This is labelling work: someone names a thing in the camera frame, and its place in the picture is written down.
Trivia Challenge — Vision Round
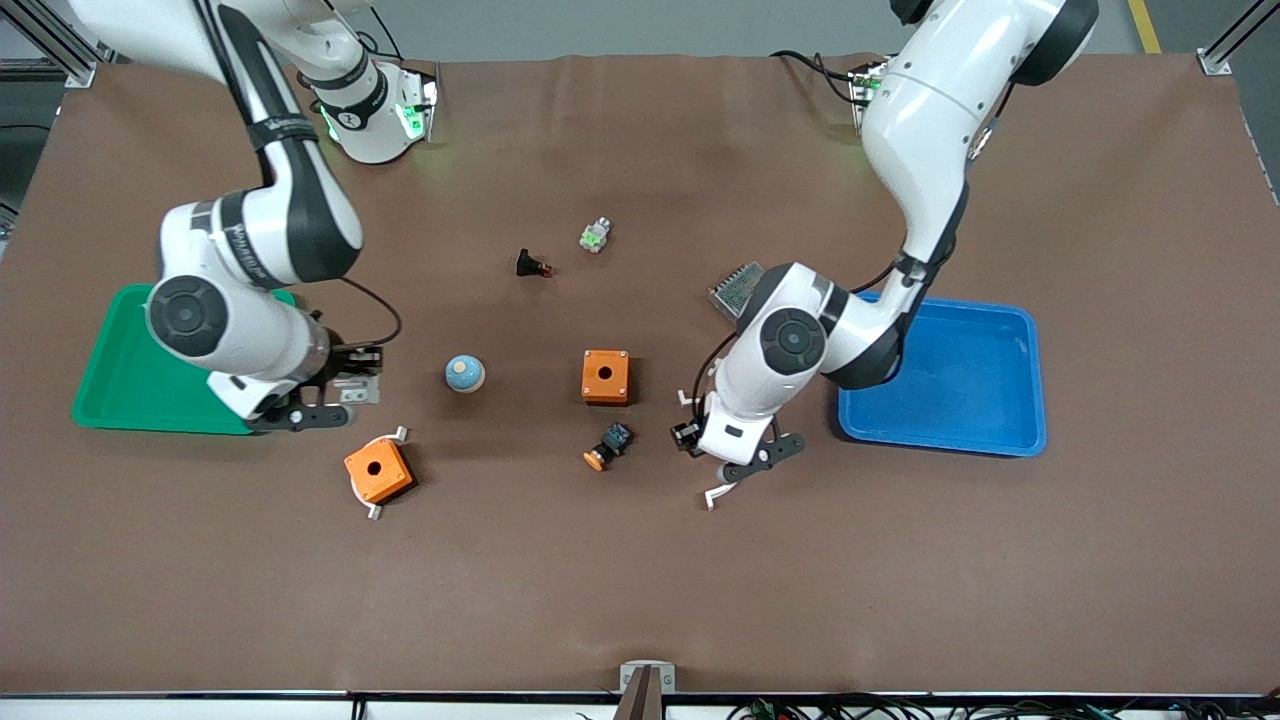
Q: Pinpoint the metal mesh power supply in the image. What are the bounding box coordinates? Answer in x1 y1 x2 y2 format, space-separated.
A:
708 261 769 321

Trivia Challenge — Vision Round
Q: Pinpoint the blue plastic tray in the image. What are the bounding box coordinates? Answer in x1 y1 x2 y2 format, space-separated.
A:
838 290 1048 458

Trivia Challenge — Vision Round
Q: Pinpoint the brown table mat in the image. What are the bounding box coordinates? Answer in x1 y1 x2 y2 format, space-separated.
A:
0 53 1280 696

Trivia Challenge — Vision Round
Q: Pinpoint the green plastic tray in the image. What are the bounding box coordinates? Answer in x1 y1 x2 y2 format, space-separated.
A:
70 284 298 436

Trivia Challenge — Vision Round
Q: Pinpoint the orange button box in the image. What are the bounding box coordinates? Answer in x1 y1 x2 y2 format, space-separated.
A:
582 349 632 406
344 438 415 505

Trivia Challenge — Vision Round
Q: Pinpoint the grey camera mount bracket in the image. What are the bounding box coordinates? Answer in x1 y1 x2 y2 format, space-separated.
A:
612 661 677 720

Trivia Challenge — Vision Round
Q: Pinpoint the aluminium frame post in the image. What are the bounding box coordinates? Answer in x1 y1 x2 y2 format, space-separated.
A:
1197 0 1280 77
0 0 101 89

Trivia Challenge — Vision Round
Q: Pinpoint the white table edge rail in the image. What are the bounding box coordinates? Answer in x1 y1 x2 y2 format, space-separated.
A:
0 690 1280 720

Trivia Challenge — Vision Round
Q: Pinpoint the large white arc bracket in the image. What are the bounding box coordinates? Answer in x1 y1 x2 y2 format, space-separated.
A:
678 390 741 512

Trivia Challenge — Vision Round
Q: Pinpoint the black cable bundle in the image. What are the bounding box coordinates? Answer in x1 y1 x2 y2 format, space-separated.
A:
725 693 1280 720

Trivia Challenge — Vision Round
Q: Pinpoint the orange black emergency button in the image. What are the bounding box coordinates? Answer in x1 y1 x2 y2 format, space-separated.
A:
582 421 634 472

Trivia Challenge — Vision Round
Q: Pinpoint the orange box on bracket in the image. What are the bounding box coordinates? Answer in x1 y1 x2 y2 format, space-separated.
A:
350 426 411 522

